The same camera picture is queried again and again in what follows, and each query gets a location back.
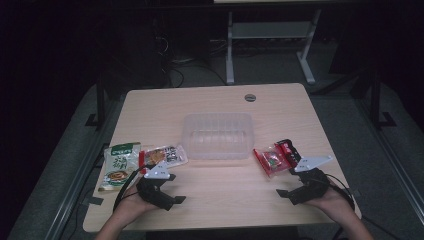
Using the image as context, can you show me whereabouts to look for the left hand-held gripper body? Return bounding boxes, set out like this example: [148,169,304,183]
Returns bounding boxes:
[135,161,175,212]

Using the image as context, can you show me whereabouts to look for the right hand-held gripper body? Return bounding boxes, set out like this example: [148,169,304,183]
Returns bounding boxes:
[288,155,334,205]

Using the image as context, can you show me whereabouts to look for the white spouted sauce pouch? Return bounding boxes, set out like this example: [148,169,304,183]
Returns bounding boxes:
[138,144,189,175]

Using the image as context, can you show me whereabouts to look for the red and black packet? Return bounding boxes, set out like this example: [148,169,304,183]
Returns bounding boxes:
[274,138,303,169]

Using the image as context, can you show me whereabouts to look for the red packet with clear window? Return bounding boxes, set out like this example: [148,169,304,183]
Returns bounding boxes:
[252,144,292,179]

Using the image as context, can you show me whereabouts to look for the green and white food packet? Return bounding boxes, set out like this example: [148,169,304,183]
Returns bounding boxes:
[98,142,142,192]

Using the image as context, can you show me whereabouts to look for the clear plastic container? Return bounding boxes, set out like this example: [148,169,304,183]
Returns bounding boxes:
[180,112,256,160]

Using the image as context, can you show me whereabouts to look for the person's left hand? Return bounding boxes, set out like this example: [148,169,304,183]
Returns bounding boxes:
[114,184,158,223]

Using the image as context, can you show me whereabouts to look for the person's right hand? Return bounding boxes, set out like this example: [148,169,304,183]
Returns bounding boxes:
[308,178,353,221]

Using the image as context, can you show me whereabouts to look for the black metal stand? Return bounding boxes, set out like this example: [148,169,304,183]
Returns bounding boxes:
[364,66,398,130]
[84,75,108,130]

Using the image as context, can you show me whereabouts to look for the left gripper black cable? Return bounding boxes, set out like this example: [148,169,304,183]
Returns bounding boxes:
[112,163,158,212]

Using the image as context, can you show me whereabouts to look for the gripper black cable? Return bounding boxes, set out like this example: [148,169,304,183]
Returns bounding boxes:
[112,163,158,212]
[324,173,401,240]

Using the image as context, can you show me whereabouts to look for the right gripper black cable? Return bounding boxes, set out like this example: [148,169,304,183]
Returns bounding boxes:
[324,173,401,240]

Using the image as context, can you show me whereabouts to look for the grey metal rail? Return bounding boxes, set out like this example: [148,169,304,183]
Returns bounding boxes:
[353,98,424,216]
[43,96,128,240]

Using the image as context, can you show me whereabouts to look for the black floor cables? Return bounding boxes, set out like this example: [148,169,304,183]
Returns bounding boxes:
[154,19,229,88]

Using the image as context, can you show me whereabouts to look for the white metal desk frame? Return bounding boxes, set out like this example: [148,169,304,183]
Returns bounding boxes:
[225,9,323,85]

